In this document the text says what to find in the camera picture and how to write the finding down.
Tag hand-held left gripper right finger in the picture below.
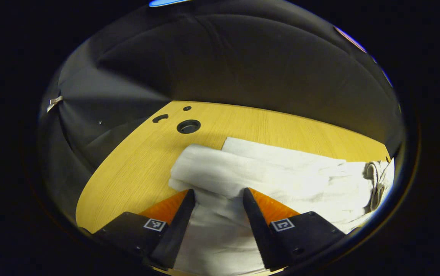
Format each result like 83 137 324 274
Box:
242 187 346 271

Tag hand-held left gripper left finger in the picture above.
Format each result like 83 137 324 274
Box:
90 189 196 270

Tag white jeans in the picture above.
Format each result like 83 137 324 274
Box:
168 137 395 276

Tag small metal clip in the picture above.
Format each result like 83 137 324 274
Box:
47 95 64 113

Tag black backdrop cloth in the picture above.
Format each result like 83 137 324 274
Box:
38 0 404 227

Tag black table cable grommet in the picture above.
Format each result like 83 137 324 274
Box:
177 119 201 135

